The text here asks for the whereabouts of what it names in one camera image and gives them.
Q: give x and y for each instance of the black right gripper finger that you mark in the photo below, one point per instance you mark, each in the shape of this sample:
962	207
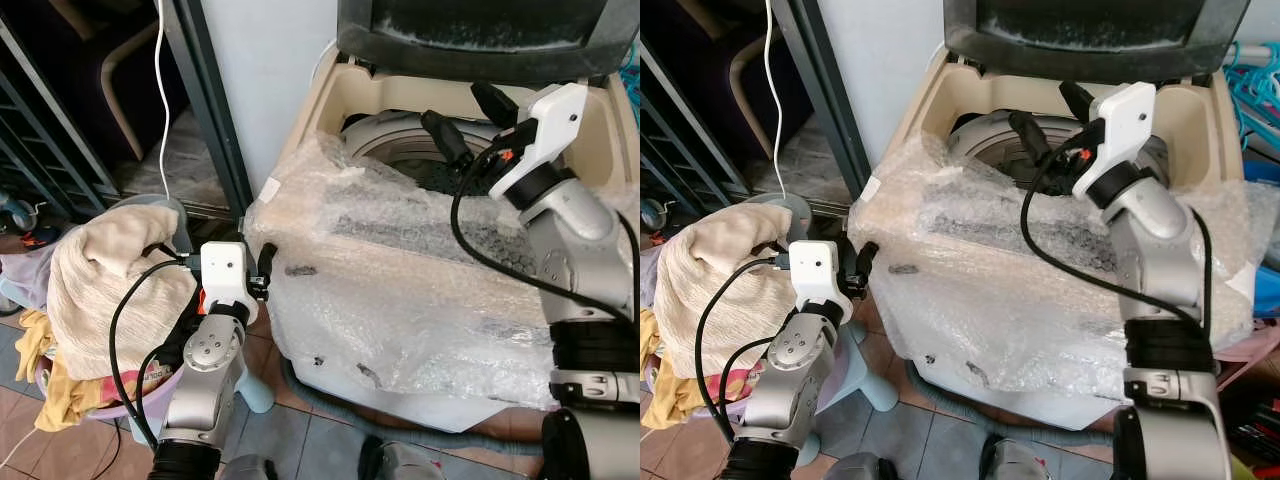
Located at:
1030	134
1078	100
494	102
445	136

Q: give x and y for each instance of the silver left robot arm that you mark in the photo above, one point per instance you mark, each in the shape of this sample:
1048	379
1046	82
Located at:
790	372
205	372

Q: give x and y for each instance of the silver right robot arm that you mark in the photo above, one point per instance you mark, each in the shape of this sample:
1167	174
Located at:
575	232
1150	232

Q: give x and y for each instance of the cream top-loading washing machine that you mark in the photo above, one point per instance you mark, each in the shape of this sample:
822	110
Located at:
915	130
300	140

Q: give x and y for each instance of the turquoise plastic clothes hangers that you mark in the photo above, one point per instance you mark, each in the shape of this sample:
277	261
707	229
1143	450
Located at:
1255	95
631	75

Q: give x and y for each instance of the grey washer drum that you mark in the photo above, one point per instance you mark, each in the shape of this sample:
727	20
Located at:
985	135
385	140

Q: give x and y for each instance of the dark grey washer lid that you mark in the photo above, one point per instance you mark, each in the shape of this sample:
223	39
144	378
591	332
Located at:
480	50
1090	50

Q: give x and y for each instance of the light blue plastic stool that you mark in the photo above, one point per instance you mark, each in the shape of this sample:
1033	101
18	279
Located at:
875	385
256	395

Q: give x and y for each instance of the clear bubble wrap cover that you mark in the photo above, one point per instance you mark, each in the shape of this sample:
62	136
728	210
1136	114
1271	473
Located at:
400	290
990	290

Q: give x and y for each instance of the beige knitted towel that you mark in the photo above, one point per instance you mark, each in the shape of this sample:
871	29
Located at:
100	290
720	290

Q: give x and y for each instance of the small grey caster wheel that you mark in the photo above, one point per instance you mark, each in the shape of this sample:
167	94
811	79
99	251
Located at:
652	215
18	215

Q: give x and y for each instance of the purple plastic laundry basket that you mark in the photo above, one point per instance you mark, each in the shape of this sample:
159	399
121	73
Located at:
150	403
728	407

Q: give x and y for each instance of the dark metal window grate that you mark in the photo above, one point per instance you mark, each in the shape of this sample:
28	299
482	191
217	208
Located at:
45	110
680	130

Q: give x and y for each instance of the grey left robot leg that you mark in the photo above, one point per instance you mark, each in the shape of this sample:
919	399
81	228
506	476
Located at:
250	470
855	468

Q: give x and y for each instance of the grey robot leg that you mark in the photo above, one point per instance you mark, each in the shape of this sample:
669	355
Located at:
405	463
1020	460
855	468
250	470

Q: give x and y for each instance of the yellow cloth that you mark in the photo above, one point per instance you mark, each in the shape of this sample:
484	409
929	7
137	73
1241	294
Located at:
680	398
60	388

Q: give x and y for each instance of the grey right robot leg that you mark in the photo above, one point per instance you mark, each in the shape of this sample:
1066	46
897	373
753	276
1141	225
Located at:
405	463
1020	460

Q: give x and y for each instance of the pink plastic basin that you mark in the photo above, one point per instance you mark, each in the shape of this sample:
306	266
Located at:
1250	355

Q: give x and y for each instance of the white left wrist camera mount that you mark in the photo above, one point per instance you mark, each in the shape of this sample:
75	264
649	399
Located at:
224	272
814	272

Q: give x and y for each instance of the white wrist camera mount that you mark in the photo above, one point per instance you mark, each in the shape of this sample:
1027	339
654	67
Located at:
814	272
548	125
1120	125
224	272

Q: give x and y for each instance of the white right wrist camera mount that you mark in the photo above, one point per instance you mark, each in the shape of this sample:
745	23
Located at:
548	125
1120	125

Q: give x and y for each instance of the dark metal door frame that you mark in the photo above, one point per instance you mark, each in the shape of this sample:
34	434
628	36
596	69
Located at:
820	90
205	100

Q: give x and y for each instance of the dark chair with beige frame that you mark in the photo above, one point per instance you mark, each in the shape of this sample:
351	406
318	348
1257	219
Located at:
125	100
745	110

